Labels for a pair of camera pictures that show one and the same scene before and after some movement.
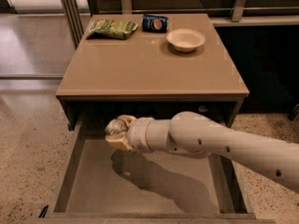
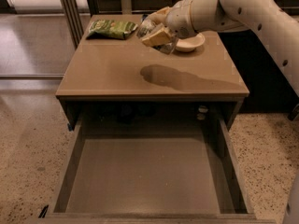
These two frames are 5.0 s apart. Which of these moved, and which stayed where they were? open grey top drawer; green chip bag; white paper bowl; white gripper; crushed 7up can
Moved: white gripper; crushed 7up can
Stayed: open grey top drawer; white paper bowl; green chip bag
